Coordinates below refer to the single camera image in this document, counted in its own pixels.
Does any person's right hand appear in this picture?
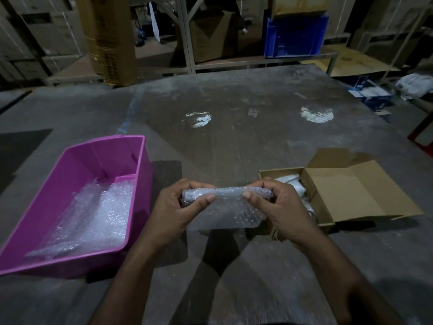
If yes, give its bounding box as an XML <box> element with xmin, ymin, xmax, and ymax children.
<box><xmin>242</xmin><ymin>177</ymin><xmax>325</xmax><ymax>249</ymax></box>

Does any person's left hand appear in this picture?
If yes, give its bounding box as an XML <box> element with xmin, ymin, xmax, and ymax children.
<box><xmin>145</xmin><ymin>178</ymin><xmax>217</xmax><ymax>251</ymax></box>

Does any small brown cardboard box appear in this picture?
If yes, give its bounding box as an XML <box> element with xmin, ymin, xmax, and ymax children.
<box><xmin>258</xmin><ymin>148</ymin><xmax>424</xmax><ymax>242</ymax></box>

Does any pile of bubble wrap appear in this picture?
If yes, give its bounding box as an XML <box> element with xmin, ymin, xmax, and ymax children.
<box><xmin>23</xmin><ymin>176</ymin><xmax>135</xmax><ymax>263</ymax></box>

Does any person's left forearm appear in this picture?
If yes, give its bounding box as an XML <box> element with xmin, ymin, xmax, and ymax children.
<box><xmin>88</xmin><ymin>241</ymin><xmax>170</xmax><ymax>325</ymax></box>

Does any person's right forearm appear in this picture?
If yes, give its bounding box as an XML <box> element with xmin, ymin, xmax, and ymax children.
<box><xmin>294</xmin><ymin>233</ymin><xmax>406</xmax><ymax>325</ymax></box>

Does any blue and white product box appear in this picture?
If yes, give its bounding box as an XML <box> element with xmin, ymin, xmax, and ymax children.
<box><xmin>348</xmin><ymin>86</ymin><xmax>393</xmax><ymax>112</ymax></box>

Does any dark blue product box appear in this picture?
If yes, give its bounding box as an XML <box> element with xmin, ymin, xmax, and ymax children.
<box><xmin>345</xmin><ymin>76</ymin><xmax>369</xmax><ymax>89</ymax></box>

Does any flattened printed cardboard sheet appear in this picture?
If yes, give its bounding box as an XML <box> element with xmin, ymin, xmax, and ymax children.
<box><xmin>301</xmin><ymin>45</ymin><xmax>401</xmax><ymax>78</ymax></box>

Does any tall narrow cardboard carton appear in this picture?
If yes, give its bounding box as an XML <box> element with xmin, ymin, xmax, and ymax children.
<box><xmin>74</xmin><ymin>0</ymin><xmax>139</xmax><ymax>88</ymax></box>

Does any flat cardboard sheet with tape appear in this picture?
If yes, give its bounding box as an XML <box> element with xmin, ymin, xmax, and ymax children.
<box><xmin>270</xmin><ymin>0</ymin><xmax>331</xmax><ymax>18</ymax></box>

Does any pink plastic bin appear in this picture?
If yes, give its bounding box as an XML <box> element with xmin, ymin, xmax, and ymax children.
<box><xmin>0</xmin><ymin>134</ymin><xmax>153</xmax><ymax>278</ymax></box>

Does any red plastic chair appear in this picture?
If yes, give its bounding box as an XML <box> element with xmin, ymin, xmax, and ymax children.
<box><xmin>407</xmin><ymin>111</ymin><xmax>433</xmax><ymax>154</ymax></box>

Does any blue plastic crate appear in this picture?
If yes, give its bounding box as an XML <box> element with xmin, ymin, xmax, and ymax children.
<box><xmin>263</xmin><ymin>15</ymin><xmax>329</xmax><ymax>59</ymax></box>

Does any white plastic bag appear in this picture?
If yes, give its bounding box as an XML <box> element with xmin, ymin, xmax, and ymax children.
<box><xmin>395</xmin><ymin>72</ymin><xmax>433</xmax><ymax>100</ymax></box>

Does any grey metal storage rack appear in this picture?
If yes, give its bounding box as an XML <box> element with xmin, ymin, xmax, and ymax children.
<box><xmin>46</xmin><ymin>0</ymin><xmax>339</xmax><ymax>86</ymax></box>

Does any open brown carton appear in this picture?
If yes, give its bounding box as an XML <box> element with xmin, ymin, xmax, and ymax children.
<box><xmin>189</xmin><ymin>9</ymin><xmax>239</xmax><ymax>64</ymax></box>

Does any white paper sheet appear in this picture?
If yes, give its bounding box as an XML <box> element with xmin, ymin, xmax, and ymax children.
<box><xmin>148</xmin><ymin>1</ymin><xmax>161</xmax><ymax>43</ymax></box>

